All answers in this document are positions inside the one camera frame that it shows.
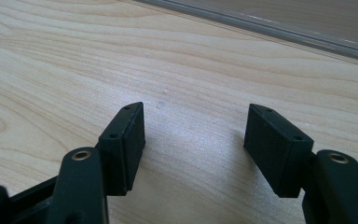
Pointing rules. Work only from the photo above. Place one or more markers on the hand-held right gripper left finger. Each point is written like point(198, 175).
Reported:
point(124, 149)

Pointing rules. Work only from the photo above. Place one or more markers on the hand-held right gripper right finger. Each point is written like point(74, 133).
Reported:
point(276, 149)

